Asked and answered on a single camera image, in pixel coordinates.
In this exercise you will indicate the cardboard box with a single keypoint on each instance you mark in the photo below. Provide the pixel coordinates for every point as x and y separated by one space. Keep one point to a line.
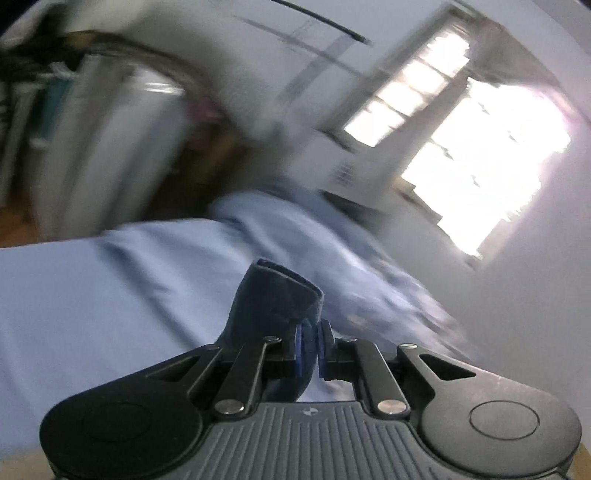
217 157

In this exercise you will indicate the light blue printed quilt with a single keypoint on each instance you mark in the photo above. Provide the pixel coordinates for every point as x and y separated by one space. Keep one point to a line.
351 258

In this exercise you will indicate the barred window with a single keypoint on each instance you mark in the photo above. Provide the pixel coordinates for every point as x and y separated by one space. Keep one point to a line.
485 161

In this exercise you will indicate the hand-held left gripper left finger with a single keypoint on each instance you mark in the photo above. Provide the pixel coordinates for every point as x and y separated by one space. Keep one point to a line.
300 348

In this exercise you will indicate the white wrapped appliance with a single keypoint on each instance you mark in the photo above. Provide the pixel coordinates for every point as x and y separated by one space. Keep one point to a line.
115 147

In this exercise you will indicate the light blue bed sheet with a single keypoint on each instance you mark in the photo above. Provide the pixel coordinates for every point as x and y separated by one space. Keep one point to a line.
92 295

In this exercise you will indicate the teal plastic bin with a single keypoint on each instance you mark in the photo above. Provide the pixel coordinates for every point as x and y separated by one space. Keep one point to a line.
51 106

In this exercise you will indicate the dark blue garment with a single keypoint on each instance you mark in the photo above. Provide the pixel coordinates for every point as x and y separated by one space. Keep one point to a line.
272 300

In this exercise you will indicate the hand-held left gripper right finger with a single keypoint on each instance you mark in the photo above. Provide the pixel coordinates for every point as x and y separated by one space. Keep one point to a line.
324 353

